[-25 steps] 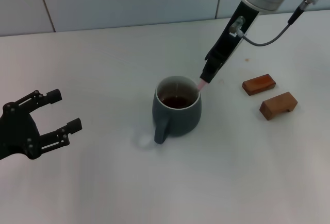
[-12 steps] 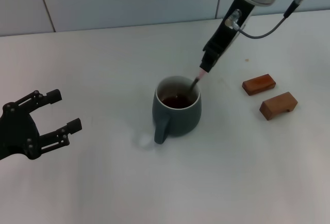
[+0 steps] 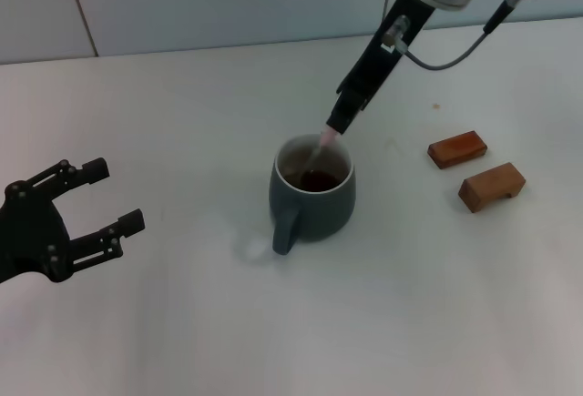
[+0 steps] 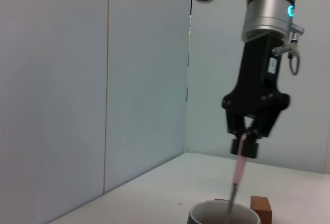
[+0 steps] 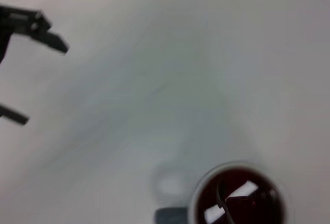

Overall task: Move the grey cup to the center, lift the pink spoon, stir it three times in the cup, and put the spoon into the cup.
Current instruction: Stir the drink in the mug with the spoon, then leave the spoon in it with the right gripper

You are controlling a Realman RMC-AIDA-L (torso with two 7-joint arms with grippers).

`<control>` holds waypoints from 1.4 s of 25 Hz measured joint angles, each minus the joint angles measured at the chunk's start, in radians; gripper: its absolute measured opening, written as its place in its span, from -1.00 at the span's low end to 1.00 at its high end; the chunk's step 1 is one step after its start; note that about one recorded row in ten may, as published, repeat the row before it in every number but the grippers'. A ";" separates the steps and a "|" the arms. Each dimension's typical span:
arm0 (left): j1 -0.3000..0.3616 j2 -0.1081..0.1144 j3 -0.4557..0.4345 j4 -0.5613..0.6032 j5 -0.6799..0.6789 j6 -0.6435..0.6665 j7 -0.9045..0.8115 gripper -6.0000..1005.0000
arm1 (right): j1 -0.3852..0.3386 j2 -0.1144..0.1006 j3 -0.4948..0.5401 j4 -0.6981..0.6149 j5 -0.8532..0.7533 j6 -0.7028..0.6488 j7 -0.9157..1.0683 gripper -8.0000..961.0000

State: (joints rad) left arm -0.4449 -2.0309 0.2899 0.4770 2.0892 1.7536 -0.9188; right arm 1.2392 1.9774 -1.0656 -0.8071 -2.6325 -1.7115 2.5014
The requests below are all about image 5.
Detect dark brown liquid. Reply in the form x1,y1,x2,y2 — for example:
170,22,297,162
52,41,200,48
193,166,284,224

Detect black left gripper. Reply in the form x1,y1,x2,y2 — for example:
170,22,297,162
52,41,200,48
0,4,70,127

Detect grey ceramic cup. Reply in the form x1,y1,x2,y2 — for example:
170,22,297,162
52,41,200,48
154,160,293,224

